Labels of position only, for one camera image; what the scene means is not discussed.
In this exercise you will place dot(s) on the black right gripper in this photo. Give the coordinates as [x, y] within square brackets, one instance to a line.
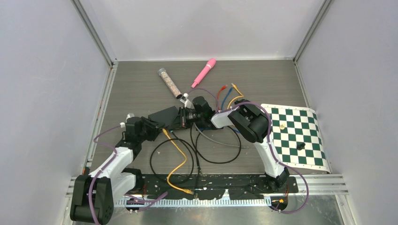
[183, 112]

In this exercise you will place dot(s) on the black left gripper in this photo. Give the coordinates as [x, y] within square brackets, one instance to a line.
[153, 128]

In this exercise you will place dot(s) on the dark grey network switch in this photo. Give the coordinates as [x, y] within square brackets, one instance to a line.
[170, 117]

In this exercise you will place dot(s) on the small black TP-Link switch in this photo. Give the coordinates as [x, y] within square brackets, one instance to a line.
[206, 126]

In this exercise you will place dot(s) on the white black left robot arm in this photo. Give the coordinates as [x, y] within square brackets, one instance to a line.
[95, 194]

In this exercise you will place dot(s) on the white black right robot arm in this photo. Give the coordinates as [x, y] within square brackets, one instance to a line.
[253, 123]

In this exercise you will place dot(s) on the glitter tube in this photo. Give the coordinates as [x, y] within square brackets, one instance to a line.
[169, 83]

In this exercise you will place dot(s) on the pink marker pen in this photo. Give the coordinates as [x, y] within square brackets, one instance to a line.
[209, 65]

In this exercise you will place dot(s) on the green white checkerboard mat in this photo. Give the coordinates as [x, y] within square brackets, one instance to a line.
[301, 127]

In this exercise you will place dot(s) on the black chess piece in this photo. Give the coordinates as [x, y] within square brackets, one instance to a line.
[301, 146]

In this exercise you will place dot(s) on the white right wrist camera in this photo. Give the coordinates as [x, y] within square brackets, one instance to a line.
[186, 102]

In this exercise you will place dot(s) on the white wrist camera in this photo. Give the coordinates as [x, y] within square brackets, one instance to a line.
[123, 124]
[186, 102]

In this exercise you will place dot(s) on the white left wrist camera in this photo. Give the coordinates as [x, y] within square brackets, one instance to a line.
[123, 124]

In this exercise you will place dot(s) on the aluminium front rail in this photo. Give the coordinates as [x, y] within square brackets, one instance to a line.
[211, 185]

